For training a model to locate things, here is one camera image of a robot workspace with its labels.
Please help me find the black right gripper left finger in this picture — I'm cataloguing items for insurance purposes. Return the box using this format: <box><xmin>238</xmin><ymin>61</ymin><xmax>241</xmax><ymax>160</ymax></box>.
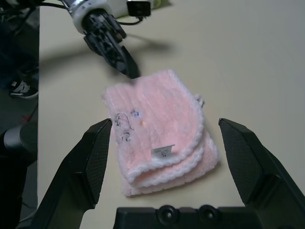
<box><xmin>28</xmin><ymin>118</ymin><xmax>112</xmax><ymax>229</ymax></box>

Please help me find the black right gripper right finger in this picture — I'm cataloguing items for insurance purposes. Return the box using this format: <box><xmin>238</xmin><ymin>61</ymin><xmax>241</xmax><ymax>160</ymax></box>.
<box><xmin>218</xmin><ymin>118</ymin><xmax>305</xmax><ymax>229</ymax></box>

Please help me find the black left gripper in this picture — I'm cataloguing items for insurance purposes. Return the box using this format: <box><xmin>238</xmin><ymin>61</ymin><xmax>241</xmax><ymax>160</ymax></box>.
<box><xmin>83</xmin><ymin>8</ymin><xmax>140</xmax><ymax>78</ymax></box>

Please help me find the person dark trouser leg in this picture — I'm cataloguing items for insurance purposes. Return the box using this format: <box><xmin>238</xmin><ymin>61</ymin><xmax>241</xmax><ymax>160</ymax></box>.
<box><xmin>0</xmin><ymin>7</ymin><xmax>40</xmax><ymax>84</ymax></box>

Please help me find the pink embroidered towel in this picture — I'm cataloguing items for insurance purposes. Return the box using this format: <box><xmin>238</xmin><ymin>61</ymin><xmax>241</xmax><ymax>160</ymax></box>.
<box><xmin>102</xmin><ymin>68</ymin><xmax>219</xmax><ymax>198</ymax></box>

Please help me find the black white sneaker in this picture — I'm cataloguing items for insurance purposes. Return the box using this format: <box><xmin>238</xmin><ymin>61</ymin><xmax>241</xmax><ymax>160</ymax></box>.
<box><xmin>9</xmin><ymin>80</ymin><xmax>39</xmax><ymax>100</ymax></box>

